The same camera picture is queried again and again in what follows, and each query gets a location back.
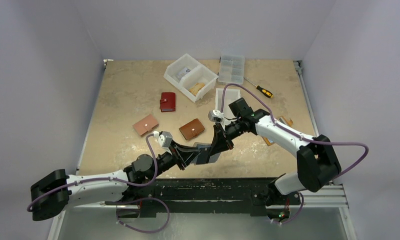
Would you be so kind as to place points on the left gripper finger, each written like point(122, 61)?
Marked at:
point(183, 160)
point(177, 149)

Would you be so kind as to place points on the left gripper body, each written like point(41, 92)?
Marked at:
point(166, 161)

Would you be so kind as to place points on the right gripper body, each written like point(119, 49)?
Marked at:
point(222, 137)

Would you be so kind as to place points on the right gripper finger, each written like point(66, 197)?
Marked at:
point(226, 143)
point(218, 142)

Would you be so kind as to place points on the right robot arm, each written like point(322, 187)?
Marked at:
point(317, 163)

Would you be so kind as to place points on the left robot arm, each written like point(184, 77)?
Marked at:
point(59, 191)

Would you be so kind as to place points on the brown card holder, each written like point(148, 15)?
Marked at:
point(192, 129)

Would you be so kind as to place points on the pink card holder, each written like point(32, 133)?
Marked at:
point(146, 125)

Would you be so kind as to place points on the red card holder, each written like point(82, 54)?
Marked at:
point(167, 102)

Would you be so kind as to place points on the card in bin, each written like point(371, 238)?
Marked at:
point(179, 75)

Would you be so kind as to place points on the white small bin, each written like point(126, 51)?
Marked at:
point(231, 95)

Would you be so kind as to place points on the yellow black screwdriver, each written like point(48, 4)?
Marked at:
point(263, 91)

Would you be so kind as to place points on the yellow item in bin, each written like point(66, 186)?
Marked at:
point(194, 90)

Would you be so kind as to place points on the clear compartment organizer box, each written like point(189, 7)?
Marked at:
point(231, 69)

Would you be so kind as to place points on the white divided bin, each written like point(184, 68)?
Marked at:
point(199, 74)

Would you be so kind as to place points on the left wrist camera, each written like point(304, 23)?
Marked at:
point(164, 139)

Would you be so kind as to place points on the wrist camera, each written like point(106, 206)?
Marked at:
point(216, 117)
point(164, 139)

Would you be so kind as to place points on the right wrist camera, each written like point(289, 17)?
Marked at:
point(216, 117)

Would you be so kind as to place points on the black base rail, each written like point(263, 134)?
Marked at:
point(249, 195)

